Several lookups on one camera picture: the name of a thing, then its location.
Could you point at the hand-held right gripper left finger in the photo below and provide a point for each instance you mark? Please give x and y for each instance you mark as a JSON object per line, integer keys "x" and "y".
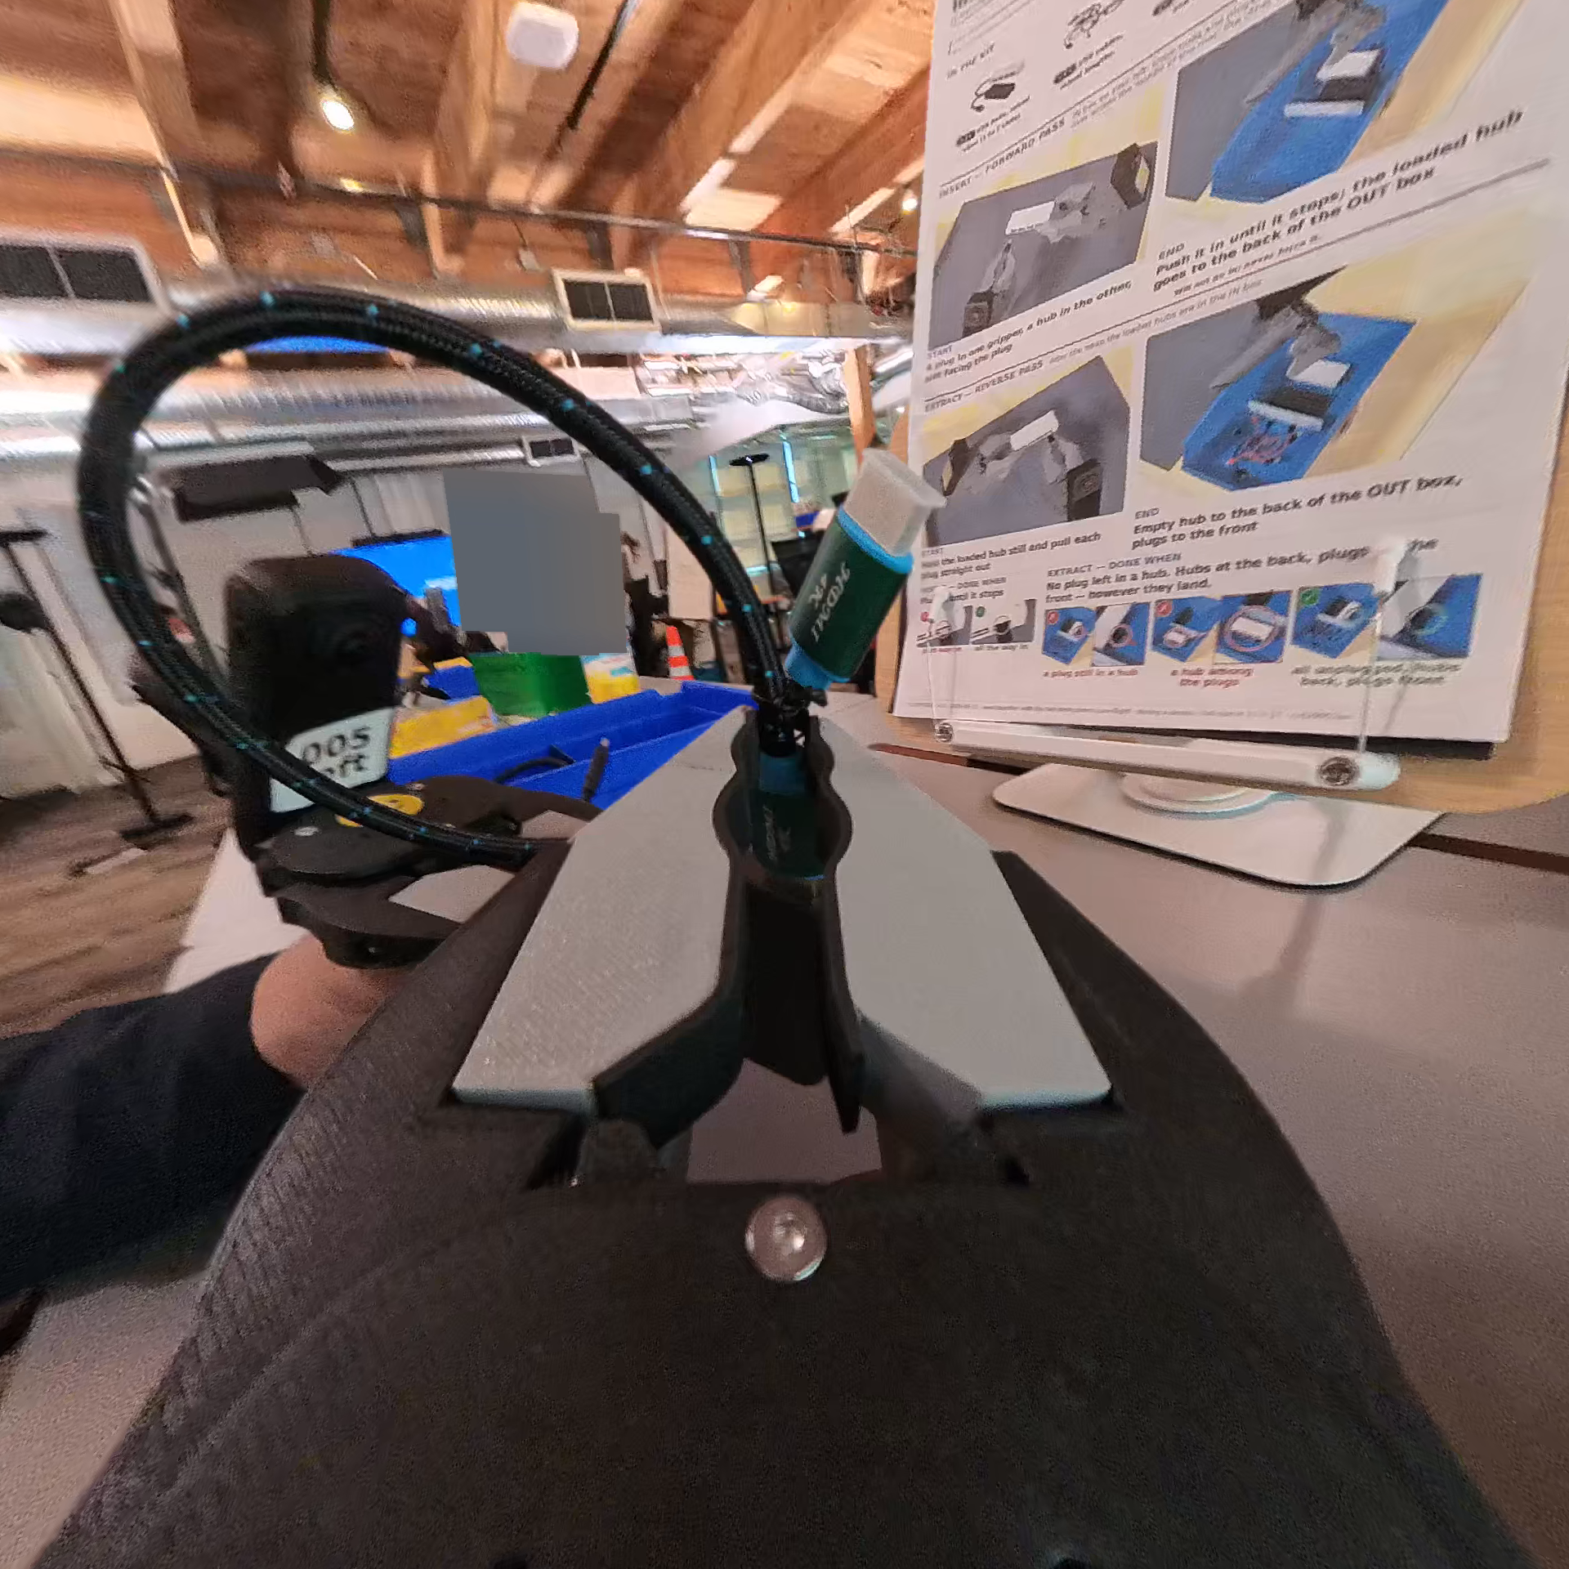
{"x": 599, "y": 968}

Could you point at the silver ventilation duct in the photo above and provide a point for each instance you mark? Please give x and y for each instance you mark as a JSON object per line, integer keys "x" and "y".
{"x": 368, "y": 318}

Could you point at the black studio light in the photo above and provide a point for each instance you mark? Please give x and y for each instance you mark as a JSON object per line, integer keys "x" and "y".
{"x": 245, "y": 484}

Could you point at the person's left hand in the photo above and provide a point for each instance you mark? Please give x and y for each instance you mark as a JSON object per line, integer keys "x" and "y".
{"x": 317, "y": 1017}

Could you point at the blue plastic bin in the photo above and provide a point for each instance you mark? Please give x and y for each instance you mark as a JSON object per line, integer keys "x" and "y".
{"x": 637, "y": 737}

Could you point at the green plastic bin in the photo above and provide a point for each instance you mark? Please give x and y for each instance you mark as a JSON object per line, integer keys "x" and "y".
{"x": 527, "y": 684}

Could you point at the television screen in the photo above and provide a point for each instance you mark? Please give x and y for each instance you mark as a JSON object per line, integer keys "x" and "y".
{"x": 392, "y": 570}

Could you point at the yellow toy box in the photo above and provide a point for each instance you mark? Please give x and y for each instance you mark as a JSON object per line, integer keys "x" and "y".
{"x": 441, "y": 725}

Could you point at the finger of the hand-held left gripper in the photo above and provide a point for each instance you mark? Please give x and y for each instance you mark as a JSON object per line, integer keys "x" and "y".
{"x": 465, "y": 894}

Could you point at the orange traffic cone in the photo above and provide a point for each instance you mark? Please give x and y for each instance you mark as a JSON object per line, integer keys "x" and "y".
{"x": 676, "y": 656}

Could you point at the printed instruction sheet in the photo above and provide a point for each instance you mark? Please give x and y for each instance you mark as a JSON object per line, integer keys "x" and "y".
{"x": 1225, "y": 369}

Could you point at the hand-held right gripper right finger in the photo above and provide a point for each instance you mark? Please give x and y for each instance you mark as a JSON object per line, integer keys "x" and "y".
{"x": 967, "y": 968}

